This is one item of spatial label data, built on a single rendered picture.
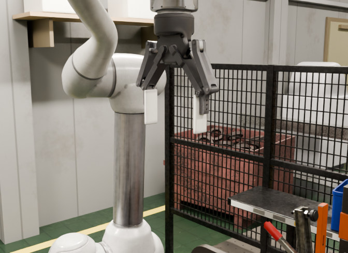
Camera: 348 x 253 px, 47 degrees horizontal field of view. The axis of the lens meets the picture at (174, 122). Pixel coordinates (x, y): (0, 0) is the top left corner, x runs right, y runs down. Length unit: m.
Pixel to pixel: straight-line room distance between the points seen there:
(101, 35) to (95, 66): 0.15
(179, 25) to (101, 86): 0.49
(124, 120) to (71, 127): 2.72
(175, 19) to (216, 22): 4.33
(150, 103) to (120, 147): 0.47
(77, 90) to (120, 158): 0.26
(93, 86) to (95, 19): 0.32
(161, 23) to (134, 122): 0.56
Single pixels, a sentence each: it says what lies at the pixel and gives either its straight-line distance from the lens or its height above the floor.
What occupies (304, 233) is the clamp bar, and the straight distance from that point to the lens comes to 1.07.
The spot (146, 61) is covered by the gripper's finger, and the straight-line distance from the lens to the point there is 0.81.
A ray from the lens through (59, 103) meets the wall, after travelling 3.88.
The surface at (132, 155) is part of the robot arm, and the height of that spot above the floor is 1.28.
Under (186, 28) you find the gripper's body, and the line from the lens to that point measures 0.74.
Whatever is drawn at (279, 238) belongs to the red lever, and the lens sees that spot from 1.13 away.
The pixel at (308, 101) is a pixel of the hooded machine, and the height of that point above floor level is 0.96.
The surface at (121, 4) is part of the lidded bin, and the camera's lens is 3.71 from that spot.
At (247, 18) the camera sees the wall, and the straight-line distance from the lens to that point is 5.50.
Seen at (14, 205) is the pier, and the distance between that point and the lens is 3.75.
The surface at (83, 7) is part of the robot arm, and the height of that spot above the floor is 1.68.
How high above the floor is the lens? 1.59
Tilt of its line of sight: 10 degrees down
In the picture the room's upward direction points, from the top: straight up
